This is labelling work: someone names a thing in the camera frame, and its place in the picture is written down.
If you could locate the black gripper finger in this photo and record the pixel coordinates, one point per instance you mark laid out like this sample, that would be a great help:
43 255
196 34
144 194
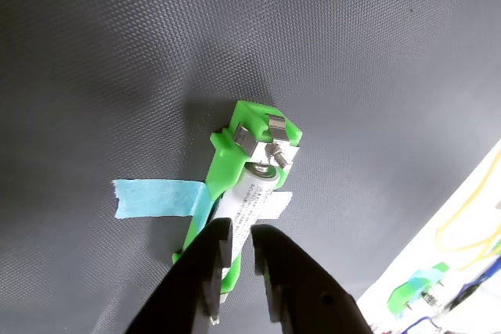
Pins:
309 291
184 291

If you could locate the white AA battery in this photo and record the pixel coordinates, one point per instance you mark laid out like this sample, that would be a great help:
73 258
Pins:
246 201

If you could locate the green battery holder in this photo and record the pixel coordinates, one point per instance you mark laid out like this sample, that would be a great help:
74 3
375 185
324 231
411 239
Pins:
227 162

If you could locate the green printed block with screw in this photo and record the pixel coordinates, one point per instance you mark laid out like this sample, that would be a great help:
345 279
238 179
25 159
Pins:
399 299

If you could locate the long blue masking tape strip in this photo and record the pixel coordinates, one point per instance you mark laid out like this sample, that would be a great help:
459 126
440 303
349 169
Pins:
156 197

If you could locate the short blue tape piece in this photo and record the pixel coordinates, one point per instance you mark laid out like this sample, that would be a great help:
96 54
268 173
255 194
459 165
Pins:
424 277

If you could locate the yellow rubber band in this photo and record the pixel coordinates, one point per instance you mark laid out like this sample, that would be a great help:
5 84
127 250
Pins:
439 237

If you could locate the dark grey textured mat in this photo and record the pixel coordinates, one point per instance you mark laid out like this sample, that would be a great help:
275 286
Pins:
117 56

